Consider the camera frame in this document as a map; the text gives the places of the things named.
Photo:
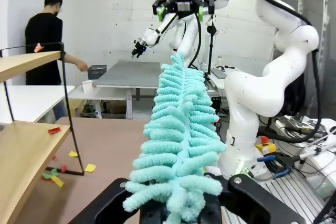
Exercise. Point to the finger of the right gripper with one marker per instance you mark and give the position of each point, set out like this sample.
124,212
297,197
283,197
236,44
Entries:
201,14
160,11

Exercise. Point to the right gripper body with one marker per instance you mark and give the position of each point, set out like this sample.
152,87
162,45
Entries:
185,6

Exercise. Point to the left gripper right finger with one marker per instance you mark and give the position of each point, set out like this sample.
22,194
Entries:
249,203

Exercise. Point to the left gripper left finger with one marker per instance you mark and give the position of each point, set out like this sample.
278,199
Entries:
105,203

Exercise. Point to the small black gripper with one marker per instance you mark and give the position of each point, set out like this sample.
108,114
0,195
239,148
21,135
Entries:
139,47

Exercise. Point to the teal chenille duster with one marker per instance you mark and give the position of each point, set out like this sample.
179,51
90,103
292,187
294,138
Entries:
181,119

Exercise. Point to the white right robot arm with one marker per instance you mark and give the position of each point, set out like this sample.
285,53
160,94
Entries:
262,93

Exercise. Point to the person right forearm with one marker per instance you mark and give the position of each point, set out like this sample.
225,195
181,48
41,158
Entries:
72,59

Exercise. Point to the small white robot arm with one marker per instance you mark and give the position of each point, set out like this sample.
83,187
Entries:
151,36

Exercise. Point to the person right hand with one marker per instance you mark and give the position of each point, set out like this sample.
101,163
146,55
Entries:
83,66

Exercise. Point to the black light stand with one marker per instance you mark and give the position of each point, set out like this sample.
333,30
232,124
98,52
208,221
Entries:
211,30

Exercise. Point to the grey top table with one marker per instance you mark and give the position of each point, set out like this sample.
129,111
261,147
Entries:
126,74

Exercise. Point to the yellow paper scrap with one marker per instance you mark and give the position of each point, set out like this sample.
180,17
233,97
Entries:
57,182
90,168
73,153

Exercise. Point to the black crate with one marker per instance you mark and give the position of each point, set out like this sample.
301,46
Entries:
97,73

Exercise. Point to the small red paper scrap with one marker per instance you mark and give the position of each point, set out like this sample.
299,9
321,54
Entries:
63,168

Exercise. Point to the yellow emergency stop button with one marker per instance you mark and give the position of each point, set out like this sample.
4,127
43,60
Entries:
266,148

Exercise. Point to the white table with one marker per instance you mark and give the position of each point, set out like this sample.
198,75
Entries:
105,94
31,100

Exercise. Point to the green paper scrap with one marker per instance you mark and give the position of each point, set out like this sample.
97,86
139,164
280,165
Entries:
52,173

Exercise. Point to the grey laptop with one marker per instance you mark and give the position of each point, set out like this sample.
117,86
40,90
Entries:
219,73

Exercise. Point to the white folded card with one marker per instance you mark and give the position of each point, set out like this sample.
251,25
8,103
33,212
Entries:
88,85

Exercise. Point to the cardboard box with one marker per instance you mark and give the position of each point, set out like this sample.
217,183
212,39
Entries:
116,107

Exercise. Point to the white power strip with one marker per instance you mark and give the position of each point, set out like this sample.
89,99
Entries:
283,124

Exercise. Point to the long red paper scrap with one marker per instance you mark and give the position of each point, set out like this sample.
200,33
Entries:
54,130

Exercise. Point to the person in black shirt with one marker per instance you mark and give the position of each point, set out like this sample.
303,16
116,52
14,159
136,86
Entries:
43,37

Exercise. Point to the aluminium extrusion table frame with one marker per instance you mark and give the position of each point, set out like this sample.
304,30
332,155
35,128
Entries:
288,195

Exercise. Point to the wooden shelf black frame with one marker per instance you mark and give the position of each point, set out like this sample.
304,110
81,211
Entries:
23,155

